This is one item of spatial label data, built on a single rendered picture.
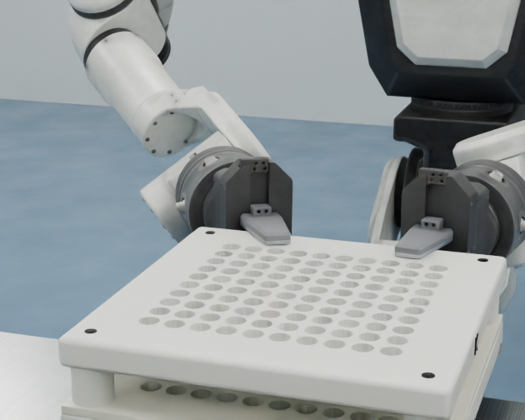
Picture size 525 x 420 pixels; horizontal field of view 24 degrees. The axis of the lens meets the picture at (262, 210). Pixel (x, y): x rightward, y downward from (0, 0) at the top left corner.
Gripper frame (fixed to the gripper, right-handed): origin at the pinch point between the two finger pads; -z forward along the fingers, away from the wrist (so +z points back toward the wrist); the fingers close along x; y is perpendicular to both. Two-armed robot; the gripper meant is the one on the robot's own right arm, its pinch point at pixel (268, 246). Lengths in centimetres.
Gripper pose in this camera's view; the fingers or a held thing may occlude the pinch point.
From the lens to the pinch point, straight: 95.3
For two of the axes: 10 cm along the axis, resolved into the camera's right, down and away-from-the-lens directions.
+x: -0.1, 9.7, 2.6
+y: -9.7, 0.5, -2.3
